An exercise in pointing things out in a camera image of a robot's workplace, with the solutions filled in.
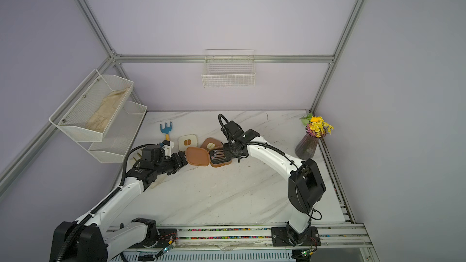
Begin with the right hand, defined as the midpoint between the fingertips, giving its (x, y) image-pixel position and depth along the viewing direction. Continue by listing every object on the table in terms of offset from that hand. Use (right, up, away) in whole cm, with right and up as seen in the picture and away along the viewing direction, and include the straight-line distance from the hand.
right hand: (224, 155), depth 84 cm
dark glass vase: (+41, +2, +7) cm, 42 cm away
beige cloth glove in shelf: (-53, +16, -9) cm, 56 cm away
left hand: (-17, -3, -1) cm, 17 cm away
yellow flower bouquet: (+42, +14, -4) cm, 44 cm away
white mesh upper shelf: (-59, +19, -8) cm, 62 cm away
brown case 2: (-11, -1, 0) cm, 11 cm away
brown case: (-10, +4, +17) cm, 20 cm away
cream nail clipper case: (-23, +6, +17) cm, 29 cm away
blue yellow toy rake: (-38, +12, +26) cm, 48 cm away
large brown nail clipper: (-3, +2, +1) cm, 4 cm away
